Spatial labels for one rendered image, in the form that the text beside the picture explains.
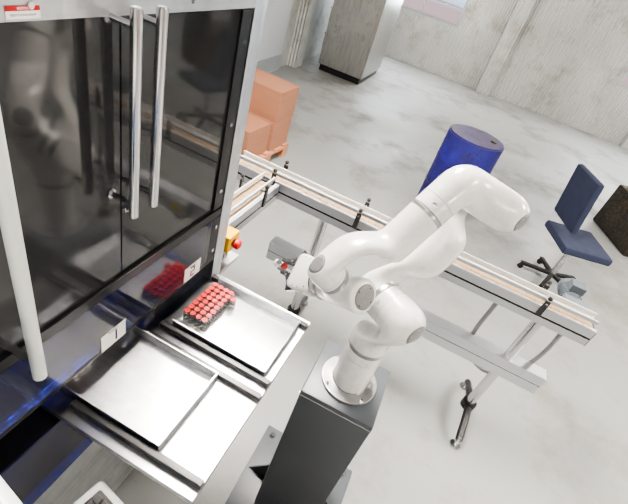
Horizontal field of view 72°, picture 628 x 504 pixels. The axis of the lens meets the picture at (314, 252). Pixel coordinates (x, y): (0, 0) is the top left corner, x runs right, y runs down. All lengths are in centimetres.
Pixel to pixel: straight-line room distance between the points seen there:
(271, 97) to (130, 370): 325
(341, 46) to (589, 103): 566
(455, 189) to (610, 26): 1010
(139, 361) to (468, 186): 102
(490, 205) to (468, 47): 989
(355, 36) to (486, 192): 697
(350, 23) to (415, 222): 707
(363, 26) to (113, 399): 720
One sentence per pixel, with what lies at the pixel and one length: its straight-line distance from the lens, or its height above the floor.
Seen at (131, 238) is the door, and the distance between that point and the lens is 113.
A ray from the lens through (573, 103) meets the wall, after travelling 1118.
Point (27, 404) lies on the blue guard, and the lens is 119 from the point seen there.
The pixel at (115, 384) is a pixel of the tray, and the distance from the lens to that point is 136.
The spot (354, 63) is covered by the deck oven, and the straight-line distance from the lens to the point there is 799.
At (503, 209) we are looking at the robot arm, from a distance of 112.
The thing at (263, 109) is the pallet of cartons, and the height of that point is 51.
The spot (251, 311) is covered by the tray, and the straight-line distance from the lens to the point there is 156.
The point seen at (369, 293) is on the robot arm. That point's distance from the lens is 100.
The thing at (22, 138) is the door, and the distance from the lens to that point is 81.
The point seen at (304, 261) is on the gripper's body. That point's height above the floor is 131.
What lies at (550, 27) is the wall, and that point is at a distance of 1091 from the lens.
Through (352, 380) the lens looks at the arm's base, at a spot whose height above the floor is 94.
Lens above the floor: 201
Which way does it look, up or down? 36 degrees down
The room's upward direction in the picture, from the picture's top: 19 degrees clockwise
